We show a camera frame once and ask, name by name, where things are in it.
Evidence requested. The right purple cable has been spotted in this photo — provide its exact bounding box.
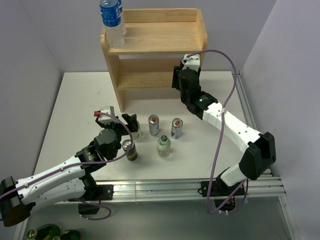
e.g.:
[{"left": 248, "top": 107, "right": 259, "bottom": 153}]
[{"left": 186, "top": 49, "right": 250, "bottom": 215}]

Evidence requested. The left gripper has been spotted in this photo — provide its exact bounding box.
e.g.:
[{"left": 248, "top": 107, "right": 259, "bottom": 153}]
[{"left": 96, "top": 113, "right": 138, "bottom": 158}]

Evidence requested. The clear glass bottle front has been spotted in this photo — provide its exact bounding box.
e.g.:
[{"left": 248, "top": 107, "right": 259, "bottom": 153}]
[{"left": 157, "top": 135, "right": 171, "bottom": 157}]

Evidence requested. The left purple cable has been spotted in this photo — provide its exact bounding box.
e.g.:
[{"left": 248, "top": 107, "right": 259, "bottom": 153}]
[{"left": 0, "top": 111, "right": 135, "bottom": 221}]

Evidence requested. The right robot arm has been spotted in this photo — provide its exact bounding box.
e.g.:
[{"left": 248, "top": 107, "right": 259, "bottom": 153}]
[{"left": 172, "top": 66, "right": 276, "bottom": 195}]

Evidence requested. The red bull can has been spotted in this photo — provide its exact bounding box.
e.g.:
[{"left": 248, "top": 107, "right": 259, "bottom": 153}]
[
  {"left": 171, "top": 117, "right": 183, "bottom": 140},
  {"left": 148, "top": 114, "right": 160, "bottom": 136}
]

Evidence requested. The plastic water bottle blue label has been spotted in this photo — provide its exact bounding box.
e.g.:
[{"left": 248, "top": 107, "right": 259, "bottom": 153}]
[{"left": 99, "top": 0, "right": 125, "bottom": 49}]

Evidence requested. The green bottles lower left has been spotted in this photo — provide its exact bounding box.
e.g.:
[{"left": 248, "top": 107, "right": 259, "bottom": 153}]
[{"left": 26, "top": 223, "right": 83, "bottom": 240}]

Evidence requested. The wooden shelf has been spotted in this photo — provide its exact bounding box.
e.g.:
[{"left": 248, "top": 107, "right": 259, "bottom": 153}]
[{"left": 100, "top": 8, "right": 208, "bottom": 112}]

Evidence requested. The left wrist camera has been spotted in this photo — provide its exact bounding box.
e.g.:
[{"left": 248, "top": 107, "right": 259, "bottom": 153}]
[{"left": 94, "top": 106, "right": 116, "bottom": 125}]

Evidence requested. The aluminium rail frame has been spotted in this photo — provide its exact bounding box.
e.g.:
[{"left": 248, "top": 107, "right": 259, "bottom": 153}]
[{"left": 14, "top": 71, "right": 301, "bottom": 240}]

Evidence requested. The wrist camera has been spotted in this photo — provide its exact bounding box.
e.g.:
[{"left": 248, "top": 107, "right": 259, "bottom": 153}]
[
  {"left": 181, "top": 54, "right": 201, "bottom": 72},
  {"left": 94, "top": 106, "right": 116, "bottom": 125}
]

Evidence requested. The black can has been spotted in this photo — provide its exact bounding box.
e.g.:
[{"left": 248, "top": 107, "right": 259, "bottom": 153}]
[{"left": 122, "top": 139, "right": 138, "bottom": 162}]

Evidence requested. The clear glass bottle green cap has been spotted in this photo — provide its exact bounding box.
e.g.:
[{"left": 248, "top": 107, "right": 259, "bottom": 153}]
[{"left": 129, "top": 120, "right": 142, "bottom": 140}]

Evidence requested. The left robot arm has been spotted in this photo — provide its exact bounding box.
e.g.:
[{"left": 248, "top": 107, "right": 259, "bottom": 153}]
[{"left": 0, "top": 112, "right": 139, "bottom": 227}]

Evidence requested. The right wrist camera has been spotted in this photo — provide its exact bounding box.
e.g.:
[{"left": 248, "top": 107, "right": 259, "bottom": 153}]
[{"left": 181, "top": 54, "right": 201, "bottom": 72}]

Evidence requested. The purple cable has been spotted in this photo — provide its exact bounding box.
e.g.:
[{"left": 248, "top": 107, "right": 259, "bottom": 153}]
[
  {"left": 0, "top": 111, "right": 135, "bottom": 221},
  {"left": 186, "top": 49, "right": 250, "bottom": 215}
]

